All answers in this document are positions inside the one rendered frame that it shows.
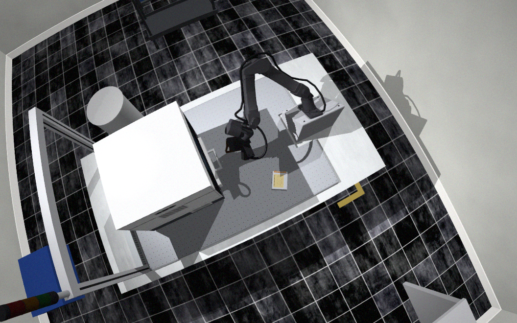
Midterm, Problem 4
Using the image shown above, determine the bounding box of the white lab instrument with drawer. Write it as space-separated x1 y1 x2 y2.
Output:
93 101 225 231

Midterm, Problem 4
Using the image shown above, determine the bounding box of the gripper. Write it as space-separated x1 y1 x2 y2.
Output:
225 137 244 153

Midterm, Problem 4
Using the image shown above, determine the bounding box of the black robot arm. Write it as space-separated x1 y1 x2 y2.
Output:
225 58 323 161

